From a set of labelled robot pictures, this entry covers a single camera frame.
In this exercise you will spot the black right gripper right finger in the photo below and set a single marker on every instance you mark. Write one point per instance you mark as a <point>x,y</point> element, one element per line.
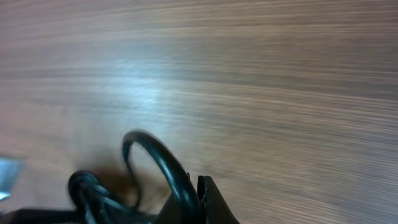
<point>215,209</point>

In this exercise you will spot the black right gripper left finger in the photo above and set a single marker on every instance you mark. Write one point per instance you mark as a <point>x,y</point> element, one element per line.
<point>177,207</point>

